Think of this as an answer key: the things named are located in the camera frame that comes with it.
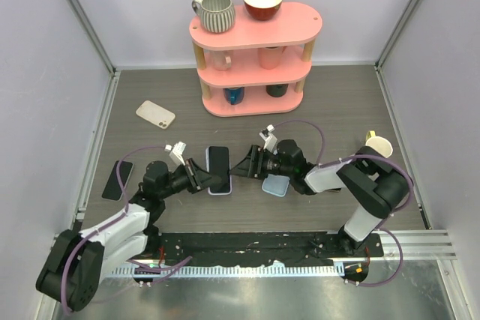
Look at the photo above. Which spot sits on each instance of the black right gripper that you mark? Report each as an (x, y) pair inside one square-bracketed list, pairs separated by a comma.
[(253, 164)]

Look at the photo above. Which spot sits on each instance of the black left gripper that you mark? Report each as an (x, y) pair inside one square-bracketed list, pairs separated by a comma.
[(198, 178)]

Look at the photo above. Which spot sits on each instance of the lavender phone case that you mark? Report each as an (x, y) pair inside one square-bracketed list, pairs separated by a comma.
[(229, 185)]

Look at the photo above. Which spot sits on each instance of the beige phone case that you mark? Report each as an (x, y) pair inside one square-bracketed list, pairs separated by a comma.
[(155, 114)]

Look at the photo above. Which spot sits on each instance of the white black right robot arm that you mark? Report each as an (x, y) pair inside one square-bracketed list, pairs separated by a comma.
[(375, 182)]

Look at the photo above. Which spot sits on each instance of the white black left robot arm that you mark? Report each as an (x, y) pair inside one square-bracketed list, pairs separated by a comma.
[(79, 261)]

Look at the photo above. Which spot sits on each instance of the light blue phone case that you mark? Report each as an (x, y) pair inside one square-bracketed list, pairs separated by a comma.
[(276, 185)]

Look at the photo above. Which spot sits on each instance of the blue mug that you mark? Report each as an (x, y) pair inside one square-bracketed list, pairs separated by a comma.
[(234, 96)]

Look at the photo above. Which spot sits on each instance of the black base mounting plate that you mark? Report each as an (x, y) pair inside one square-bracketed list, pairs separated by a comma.
[(254, 249)]

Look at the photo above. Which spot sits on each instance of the black cup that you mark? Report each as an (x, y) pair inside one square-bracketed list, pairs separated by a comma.
[(277, 90)]

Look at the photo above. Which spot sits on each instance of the black gold smartphone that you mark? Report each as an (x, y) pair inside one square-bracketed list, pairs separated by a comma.
[(335, 190)]

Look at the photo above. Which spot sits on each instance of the pink three-tier shelf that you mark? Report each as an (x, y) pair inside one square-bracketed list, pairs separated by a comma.
[(295, 26)]

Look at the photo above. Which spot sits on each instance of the pale pink mug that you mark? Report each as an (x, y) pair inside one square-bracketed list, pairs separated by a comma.
[(221, 60)]

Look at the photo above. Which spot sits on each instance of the pink cup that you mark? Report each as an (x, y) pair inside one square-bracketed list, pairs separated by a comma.
[(270, 57)]

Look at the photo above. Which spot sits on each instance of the yellow mug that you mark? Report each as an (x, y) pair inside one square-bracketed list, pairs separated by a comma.
[(383, 148)]

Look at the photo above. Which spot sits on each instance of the grey striped mug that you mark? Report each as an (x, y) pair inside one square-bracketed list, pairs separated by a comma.
[(216, 16)]

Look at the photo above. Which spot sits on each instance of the red white bowl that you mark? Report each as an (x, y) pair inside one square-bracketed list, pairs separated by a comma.
[(262, 10)]

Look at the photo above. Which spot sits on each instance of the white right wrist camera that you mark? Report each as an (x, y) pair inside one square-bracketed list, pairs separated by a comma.
[(270, 140)]

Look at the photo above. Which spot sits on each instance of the white slotted cable duct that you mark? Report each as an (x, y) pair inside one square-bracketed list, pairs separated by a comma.
[(276, 270)]

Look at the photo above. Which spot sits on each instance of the aluminium front rail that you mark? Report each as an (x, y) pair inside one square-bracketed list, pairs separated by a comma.
[(414, 245)]

